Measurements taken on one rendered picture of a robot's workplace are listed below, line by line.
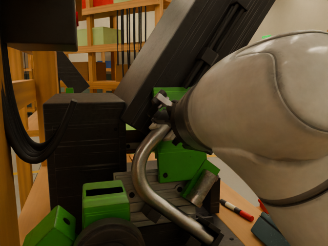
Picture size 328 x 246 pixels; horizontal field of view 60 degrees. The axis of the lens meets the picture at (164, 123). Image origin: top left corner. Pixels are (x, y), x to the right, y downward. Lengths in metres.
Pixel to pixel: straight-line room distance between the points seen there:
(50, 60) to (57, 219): 1.07
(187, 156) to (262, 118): 0.45
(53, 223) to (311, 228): 0.25
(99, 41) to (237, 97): 3.67
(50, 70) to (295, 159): 1.22
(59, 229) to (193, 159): 0.38
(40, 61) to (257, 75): 1.22
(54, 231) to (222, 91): 0.22
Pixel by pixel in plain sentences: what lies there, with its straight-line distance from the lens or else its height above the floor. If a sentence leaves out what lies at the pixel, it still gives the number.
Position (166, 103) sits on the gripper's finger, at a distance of 0.43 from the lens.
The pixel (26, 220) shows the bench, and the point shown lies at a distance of 0.97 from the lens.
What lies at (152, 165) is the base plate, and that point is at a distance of 1.27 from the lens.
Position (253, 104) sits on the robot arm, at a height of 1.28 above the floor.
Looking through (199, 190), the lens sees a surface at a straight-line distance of 0.62.
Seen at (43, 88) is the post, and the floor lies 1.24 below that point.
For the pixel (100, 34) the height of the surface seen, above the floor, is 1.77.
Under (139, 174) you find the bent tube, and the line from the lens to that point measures 0.58.
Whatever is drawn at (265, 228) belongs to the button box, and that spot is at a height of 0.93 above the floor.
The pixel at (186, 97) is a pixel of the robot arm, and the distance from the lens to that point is 0.33.
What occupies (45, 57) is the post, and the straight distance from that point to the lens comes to 1.36.
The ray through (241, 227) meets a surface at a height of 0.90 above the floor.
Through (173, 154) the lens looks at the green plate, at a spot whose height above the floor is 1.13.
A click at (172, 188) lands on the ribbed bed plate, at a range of 0.65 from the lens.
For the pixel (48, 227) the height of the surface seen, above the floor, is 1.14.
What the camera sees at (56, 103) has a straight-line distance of 0.67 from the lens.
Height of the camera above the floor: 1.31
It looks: 10 degrees down
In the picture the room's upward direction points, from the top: straight up
